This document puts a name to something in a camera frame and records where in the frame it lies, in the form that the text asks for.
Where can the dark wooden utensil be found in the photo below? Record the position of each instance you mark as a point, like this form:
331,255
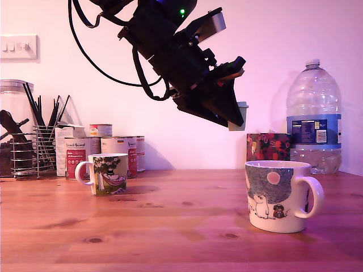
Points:
11,120

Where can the grey camera box with bracket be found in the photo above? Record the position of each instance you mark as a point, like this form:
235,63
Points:
217,24

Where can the glass jar with metal lid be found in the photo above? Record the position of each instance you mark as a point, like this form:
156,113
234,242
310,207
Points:
12,99

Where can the mug with moon print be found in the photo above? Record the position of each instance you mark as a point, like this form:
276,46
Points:
269,195

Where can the floral patterned box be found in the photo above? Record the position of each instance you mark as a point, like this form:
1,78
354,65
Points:
269,147

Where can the small short can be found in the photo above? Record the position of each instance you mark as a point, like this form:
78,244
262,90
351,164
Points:
101,130

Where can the large clear water bottle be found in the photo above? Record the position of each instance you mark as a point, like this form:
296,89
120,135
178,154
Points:
313,113

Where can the white wall switch plate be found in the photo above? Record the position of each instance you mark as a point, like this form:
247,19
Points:
18,48

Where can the pale coffee capsule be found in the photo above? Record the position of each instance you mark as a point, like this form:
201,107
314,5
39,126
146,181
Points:
236,128

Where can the white carton box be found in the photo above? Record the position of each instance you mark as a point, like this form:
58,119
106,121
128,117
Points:
60,150

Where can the black chopstick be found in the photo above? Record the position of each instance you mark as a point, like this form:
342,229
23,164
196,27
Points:
40,110
64,109
54,112
31,103
36,105

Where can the mug with hammock print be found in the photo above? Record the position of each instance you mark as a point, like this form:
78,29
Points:
109,174

